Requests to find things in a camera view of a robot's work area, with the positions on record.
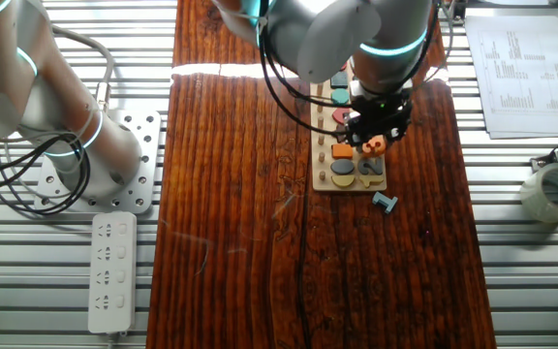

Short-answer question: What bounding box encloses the pink heart piece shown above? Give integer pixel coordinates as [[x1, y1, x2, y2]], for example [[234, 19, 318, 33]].
[[331, 107, 356, 125]]

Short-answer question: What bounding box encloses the clear tape roll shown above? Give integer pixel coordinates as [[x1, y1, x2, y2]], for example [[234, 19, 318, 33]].
[[519, 162, 558, 224]]

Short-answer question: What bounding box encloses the white power strip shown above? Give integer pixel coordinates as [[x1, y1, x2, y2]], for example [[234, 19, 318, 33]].
[[87, 211, 138, 335]]

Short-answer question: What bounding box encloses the thin gripper cable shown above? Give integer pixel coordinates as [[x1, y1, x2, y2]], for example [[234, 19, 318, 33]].
[[256, 0, 455, 138]]

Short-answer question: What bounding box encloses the orange number three piece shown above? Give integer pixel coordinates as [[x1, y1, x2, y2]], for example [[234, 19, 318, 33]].
[[360, 134, 388, 159]]

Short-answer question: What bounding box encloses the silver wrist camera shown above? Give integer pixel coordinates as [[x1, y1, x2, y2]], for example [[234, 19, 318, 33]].
[[348, 79, 373, 100]]

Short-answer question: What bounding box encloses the wooden shape puzzle board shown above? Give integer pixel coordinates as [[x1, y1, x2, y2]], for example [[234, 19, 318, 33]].
[[310, 60, 388, 193]]

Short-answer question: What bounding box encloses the grey cable with metal connector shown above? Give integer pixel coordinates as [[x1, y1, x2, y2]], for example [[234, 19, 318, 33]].
[[50, 23, 115, 113]]

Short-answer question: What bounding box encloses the grey-blue number two piece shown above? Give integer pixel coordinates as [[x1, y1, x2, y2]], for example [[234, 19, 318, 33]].
[[356, 157, 385, 176]]

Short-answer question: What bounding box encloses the orange rectangle piece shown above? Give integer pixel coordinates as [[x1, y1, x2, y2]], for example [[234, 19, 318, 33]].
[[331, 143, 354, 160]]

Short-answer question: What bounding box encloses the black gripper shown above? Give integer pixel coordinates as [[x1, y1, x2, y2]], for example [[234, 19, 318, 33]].
[[344, 91, 414, 149]]

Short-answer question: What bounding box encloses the teal octagon piece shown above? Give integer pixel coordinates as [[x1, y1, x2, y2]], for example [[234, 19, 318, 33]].
[[330, 87, 351, 107]]

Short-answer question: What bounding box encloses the black base cable bundle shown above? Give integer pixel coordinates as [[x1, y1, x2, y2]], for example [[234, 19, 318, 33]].
[[0, 133, 91, 216]]

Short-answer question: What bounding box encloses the cream number one piece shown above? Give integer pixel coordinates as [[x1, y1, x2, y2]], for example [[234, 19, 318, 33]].
[[358, 174, 386, 189]]

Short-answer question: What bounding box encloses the grey-blue oval piece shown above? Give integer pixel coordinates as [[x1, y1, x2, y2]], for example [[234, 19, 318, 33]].
[[329, 158, 356, 175]]

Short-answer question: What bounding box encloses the light blue number one piece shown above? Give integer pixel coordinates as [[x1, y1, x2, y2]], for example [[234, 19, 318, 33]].
[[371, 191, 399, 215]]

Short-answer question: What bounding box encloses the printed paper sheet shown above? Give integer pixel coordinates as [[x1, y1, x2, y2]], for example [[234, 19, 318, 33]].
[[463, 14, 558, 141]]

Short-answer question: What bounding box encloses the cream semicircle piece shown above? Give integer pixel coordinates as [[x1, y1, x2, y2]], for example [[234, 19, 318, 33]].
[[330, 174, 357, 189]]

